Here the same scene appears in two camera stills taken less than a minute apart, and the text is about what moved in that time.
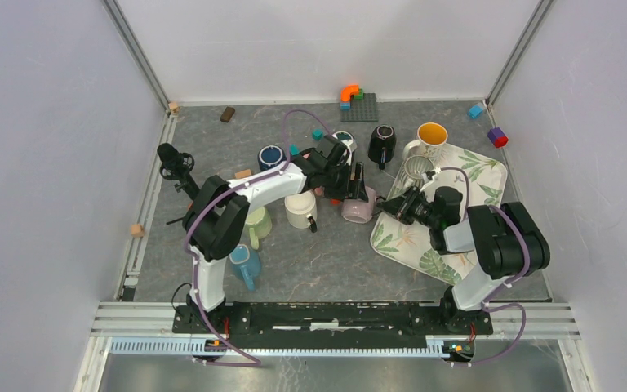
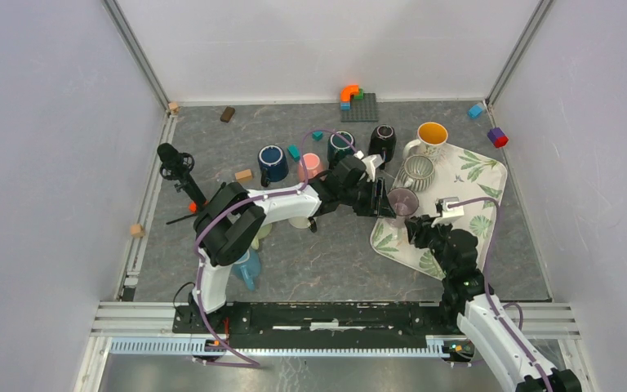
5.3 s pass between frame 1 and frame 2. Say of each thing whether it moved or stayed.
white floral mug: stayed
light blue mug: stayed
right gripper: moved
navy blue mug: stayed
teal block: stayed
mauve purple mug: moved
